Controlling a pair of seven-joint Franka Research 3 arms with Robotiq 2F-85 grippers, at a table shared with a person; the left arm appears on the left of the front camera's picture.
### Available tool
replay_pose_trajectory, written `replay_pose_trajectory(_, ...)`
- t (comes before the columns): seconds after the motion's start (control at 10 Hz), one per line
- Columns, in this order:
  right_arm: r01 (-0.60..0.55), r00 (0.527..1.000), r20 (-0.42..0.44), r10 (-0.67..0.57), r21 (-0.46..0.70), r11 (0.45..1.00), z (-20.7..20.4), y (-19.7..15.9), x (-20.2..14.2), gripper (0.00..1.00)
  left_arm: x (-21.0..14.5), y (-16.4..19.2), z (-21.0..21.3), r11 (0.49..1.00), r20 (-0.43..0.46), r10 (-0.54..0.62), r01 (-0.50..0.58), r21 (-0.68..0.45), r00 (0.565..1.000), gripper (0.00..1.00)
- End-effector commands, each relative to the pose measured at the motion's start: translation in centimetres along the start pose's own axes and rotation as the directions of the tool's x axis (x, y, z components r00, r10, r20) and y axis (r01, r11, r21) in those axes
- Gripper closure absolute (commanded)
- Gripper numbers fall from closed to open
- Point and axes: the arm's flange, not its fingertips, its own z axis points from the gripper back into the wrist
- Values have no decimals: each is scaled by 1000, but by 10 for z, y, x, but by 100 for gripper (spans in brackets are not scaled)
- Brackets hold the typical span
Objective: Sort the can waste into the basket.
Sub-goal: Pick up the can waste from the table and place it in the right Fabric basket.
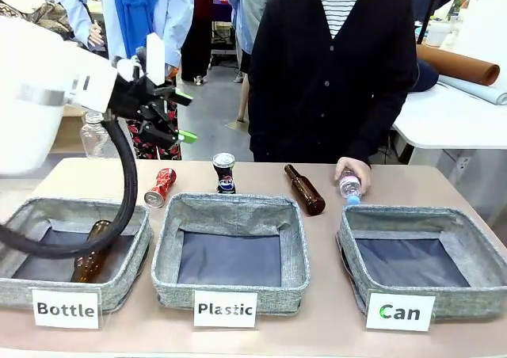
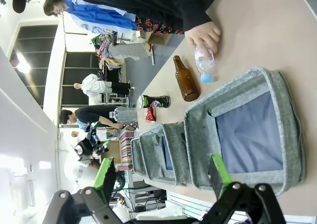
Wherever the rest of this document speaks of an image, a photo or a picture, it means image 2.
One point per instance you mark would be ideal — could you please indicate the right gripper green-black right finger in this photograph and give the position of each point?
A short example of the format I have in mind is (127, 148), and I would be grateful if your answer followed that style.
(221, 177)

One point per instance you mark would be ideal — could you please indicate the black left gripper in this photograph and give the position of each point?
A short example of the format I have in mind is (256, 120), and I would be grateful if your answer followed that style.
(90, 144)

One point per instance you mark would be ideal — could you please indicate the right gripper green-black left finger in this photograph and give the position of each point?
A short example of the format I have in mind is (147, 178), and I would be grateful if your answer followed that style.
(105, 177)

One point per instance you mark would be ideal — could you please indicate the large clear plastic bottle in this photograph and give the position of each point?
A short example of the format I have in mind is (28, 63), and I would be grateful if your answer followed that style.
(125, 115)

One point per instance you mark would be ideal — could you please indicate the red drink can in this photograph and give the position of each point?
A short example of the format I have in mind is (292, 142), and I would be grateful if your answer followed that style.
(150, 114)

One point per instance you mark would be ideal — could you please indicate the crushed black drink can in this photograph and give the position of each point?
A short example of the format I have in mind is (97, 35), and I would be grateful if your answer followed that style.
(156, 101)

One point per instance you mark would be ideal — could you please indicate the brown glass bottle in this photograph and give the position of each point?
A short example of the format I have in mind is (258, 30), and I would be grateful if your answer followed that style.
(186, 81)

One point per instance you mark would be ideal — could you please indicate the small plastic bottle pink label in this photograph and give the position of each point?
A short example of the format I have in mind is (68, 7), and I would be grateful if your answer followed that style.
(204, 65)

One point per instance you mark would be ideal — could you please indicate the person's left forearm black sleeve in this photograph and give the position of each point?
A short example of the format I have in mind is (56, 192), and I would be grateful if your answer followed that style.
(195, 11)

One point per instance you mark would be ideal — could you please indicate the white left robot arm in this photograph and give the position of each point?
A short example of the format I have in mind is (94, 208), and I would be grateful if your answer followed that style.
(74, 170)

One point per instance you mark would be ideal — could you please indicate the grey fabric basket labelled Bottle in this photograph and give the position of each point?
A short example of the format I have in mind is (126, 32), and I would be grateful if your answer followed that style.
(138, 157)

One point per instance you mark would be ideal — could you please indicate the grey fabric basket labelled Plastic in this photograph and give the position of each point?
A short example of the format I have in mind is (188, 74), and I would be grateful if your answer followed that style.
(174, 139)

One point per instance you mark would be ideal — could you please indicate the grey fabric basket labelled Can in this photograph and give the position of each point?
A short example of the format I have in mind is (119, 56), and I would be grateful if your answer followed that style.
(287, 110)

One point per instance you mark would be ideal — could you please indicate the person's left hand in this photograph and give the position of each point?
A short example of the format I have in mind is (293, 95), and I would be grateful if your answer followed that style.
(204, 34)

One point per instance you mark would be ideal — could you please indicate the open wooden box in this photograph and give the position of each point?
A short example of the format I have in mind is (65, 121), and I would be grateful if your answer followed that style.
(114, 151)

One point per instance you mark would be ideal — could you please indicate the person in black shirt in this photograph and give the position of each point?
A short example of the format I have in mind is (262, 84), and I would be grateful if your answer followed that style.
(89, 113)

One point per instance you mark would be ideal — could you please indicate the zigzag patterned cloth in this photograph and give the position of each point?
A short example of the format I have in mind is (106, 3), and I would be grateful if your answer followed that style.
(127, 144)

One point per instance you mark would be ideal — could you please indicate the black power box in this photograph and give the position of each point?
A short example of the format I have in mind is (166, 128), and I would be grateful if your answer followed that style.
(140, 208)

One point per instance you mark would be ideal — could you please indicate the person in white shirt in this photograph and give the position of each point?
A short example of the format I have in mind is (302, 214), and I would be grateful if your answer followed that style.
(92, 85)

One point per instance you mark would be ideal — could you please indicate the pile of patterned clothes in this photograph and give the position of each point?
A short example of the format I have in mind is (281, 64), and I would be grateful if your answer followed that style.
(106, 48)

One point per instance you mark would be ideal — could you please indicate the ceiling lamp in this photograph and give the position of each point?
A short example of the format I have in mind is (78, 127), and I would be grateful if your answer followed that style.
(23, 65)

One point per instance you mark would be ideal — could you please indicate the person in light blue shirt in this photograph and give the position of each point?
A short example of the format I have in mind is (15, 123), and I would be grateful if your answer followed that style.
(85, 23)

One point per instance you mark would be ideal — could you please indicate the cardboard box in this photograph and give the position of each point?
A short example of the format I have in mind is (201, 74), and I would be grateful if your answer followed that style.
(158, 38)

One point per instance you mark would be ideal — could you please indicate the blue scarf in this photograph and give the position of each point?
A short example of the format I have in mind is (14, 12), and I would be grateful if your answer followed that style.
(99, 14)

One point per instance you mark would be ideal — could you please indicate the person torso black cardigan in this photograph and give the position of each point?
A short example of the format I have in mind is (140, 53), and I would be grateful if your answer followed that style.
(138, 1)

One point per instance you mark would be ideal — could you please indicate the aluminium table frame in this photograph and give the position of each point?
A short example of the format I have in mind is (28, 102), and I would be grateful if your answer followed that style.
(130, 184)

